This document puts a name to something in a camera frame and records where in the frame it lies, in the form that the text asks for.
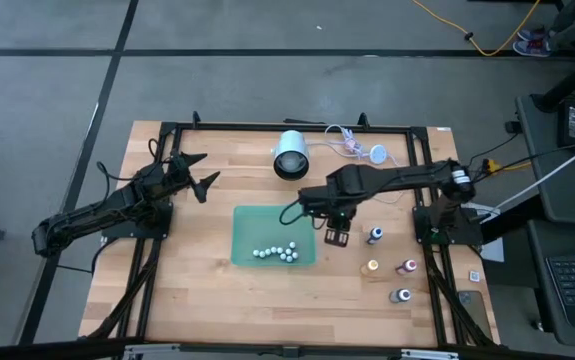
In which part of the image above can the black crossbar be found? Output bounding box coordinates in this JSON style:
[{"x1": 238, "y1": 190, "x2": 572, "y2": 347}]
[{"x1": 0, "y1": 337, "x2": 575, "y2": 360}]

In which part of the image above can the green translucent plastic bin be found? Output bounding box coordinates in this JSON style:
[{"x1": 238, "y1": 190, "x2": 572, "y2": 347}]
[{"x1": 230, "y1": 204, "x2": 317, "y2": 268}]

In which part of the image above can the black aluminium table frame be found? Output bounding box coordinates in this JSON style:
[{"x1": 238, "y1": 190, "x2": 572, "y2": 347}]
[{"x1": 79, "y1": 110, "x2": 501, "y2": 351}]

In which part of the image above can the yellow power connector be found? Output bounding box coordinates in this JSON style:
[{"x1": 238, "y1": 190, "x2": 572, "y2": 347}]
[{"x1": 481, "y1": 158, "x2": 533, "y2": 174}]

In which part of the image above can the white round spot lamp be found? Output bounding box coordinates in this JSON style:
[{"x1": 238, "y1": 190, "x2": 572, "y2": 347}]
[{"x1": 272, "y1": 129, "x2": 312, "y2": 182}]

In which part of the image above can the white lamp cable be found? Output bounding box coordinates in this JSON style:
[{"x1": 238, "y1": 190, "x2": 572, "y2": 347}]
[{"x1": 308, "y1": 123, "x2": 411, "y2": 205}]

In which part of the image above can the pink food coloring bottle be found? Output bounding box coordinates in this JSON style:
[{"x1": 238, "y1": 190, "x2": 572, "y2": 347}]
[{"x1": 394, "y1": 258, "x2": 418, "y2": 277}]

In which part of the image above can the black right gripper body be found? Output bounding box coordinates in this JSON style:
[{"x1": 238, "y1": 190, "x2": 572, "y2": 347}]
[{"x1": 297, "y1": 182, "x2": 360, "y2": 232}]

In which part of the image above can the person's shoe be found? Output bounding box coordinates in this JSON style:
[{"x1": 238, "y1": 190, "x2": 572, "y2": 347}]
[
  {"x1": 512, "y1": 38, "x2": 552, "y2": 57},
  {"x1": 516, "y1": 27, "x2": 551, "y2": 42}
]

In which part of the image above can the person's leg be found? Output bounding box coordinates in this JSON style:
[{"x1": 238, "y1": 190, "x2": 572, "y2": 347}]
[{"x1": 549, "y1": 0, "x2": 575, "y2": 39}]

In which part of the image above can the black desk bracket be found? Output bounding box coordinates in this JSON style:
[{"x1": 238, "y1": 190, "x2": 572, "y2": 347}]
[{"x1": 477, "y1": 193, "x2": 543, "y2": 246}]

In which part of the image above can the dark smartphone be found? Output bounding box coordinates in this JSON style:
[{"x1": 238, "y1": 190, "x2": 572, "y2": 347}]
[{"x1": 456, "y1": 289, "x2": 494, "y2": 341}]

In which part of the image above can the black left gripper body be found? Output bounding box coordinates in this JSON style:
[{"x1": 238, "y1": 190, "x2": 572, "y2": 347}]
[{"x1": 164, "y1": 151, "x2": 199, "y2": 194}]

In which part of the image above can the yellow floor cable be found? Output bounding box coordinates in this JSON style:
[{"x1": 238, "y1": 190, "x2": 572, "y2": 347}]
[{"x1": 410, "y1": 0, "x2": 543, "y2": 57}]

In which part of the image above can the black stand leg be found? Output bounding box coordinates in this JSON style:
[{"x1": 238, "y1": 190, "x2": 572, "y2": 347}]
[{"x1": 531, "y1": 29, "x2": 575, "y2": 114}]

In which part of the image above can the white rod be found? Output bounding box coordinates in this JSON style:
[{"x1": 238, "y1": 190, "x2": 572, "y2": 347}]
[{"x1": 494, "y1": 134, "x2": 575, "y2": 211}]

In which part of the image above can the silver metal bracket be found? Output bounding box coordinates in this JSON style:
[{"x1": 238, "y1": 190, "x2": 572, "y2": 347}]
[
  {"x1": 400, "y1": 348, "x2": 461, "y2": 360},
  {"x1": 124, "y1": 343, "x2": 181, "y2": 357}
]

